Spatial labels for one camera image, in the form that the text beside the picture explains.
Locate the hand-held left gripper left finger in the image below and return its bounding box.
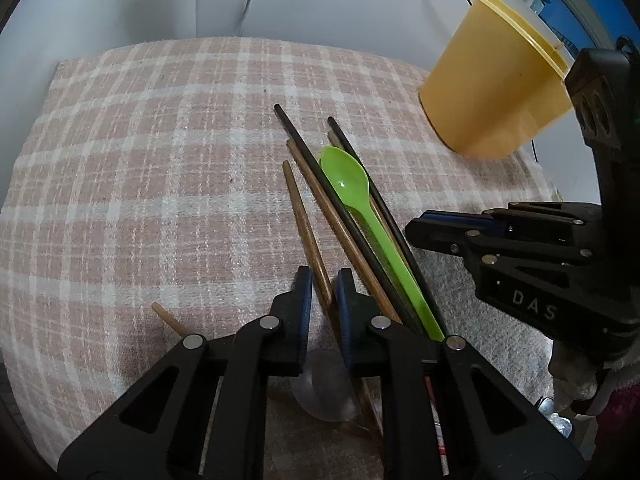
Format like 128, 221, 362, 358
57, 265, 314, 480

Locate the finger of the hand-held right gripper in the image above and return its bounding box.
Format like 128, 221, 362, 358
418, 201, 602, 252
404, 216, 595, 272

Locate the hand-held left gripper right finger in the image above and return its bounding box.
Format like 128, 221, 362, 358
336, 267, 586, 480

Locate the brown wooden chopstick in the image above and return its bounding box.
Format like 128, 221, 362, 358
327, 131, 401, 251
282, 160, 334, 309
151, 302, 189, 339
286, 140, 403, 433

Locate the black chopstick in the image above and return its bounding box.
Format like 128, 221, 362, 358
274, 104, 426, 336
327, 116, 448, 336

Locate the yellow plastic cup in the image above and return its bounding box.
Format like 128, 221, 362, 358
418, 0, 576, 160

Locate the person's right forearm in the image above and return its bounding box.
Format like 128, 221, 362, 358
547, 341, 640, 466

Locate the clear plastic spoon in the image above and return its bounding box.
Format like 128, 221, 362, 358
290, 349, 359, 422

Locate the green plastic spoon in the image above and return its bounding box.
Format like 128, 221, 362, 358
319, 146, 446, 343

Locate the pink plaid cloth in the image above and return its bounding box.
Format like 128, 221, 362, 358
0, 35, 561, 472

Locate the blue panel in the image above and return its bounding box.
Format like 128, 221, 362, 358
525, 0, 608, 56

